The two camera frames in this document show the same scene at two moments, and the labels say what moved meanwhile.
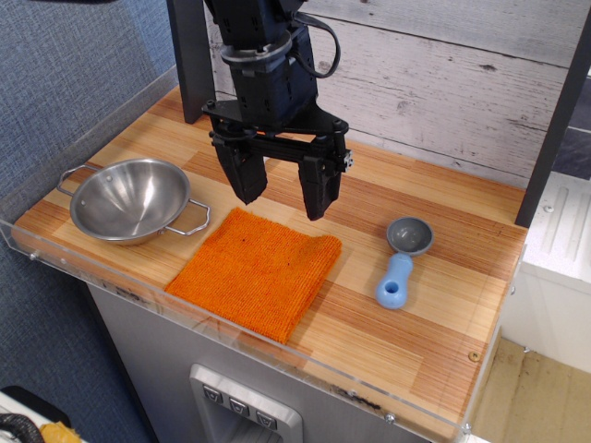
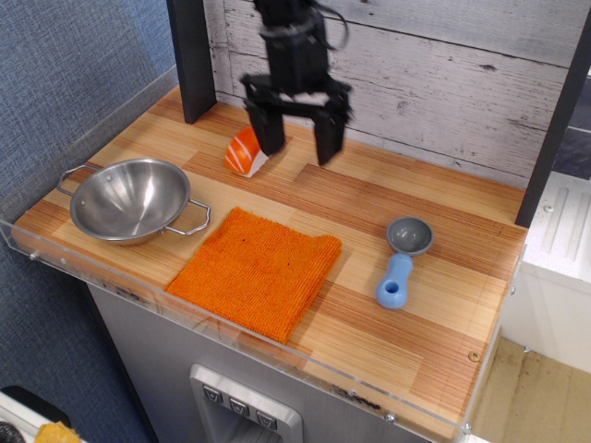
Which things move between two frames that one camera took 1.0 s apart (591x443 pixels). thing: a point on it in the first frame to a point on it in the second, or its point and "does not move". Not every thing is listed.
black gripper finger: [246, 171] to [268, 125]
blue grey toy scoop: [407, 237] does not move
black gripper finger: [321, 185] to [330, 133]
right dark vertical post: [546, 161] does not move
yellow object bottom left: [58, 433] does not move
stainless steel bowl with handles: [132, 200] does not move
